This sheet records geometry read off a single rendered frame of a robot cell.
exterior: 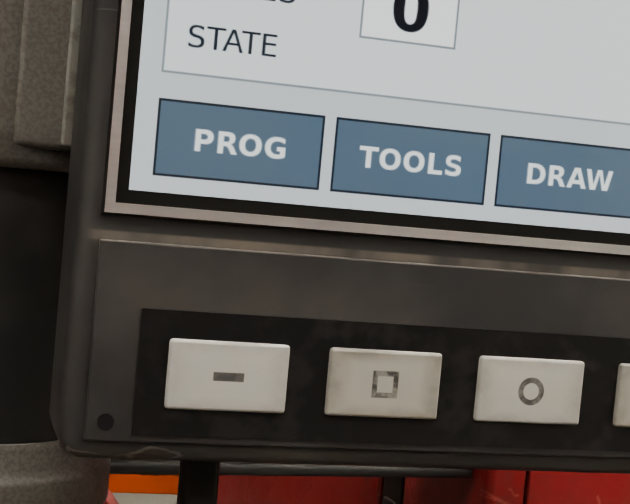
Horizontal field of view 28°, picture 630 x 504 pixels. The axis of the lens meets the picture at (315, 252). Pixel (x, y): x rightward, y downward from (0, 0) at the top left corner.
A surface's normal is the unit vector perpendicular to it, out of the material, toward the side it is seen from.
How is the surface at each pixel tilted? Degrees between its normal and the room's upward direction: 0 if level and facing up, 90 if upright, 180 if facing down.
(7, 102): 90
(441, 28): 90
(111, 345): 90
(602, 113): 90
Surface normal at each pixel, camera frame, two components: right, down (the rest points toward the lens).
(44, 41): 0.27, 0.07
